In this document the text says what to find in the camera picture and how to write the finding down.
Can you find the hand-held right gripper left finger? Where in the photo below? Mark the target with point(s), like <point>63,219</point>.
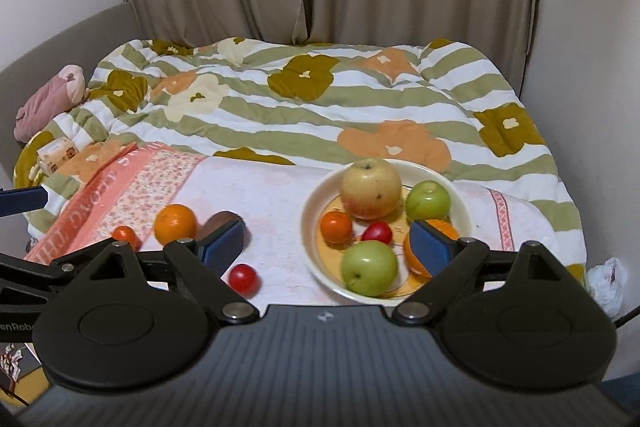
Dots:
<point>222,247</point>

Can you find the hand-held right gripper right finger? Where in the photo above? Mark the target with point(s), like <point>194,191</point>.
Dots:
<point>430,247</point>

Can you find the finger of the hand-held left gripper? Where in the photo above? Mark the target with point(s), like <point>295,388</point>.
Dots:
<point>22,201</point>
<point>45,274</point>

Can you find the large orange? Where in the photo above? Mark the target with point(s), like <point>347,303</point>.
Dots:
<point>175,223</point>
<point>445,227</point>

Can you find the green apple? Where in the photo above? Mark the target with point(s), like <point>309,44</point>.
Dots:
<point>369,268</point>
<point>427,200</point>

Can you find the red cherry tomato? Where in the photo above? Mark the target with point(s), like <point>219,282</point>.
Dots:
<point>376,233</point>
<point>243,278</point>

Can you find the large yellow apple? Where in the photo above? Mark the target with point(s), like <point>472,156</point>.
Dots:
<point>371,189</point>

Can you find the small mandarin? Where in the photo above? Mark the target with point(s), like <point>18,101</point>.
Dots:
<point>336,226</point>
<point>125,236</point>

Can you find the cream plate with duck print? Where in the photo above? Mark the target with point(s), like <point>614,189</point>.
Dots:
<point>325,267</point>

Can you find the brown kiwi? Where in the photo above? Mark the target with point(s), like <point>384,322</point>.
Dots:
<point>217,222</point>

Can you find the pink floral towel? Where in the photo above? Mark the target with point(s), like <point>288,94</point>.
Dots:
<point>260,207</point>

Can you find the small printed carton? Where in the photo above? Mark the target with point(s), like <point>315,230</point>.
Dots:
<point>57,154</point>

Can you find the pink plush toy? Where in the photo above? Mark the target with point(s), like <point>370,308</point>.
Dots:
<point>47,102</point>

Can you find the green striped floral quilt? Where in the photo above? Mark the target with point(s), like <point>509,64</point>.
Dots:
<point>300,122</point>

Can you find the white plastic bag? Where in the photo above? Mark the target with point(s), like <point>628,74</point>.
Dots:
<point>607,284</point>

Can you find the grey upholstered bed frame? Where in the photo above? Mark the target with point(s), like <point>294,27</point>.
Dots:
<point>65,42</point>

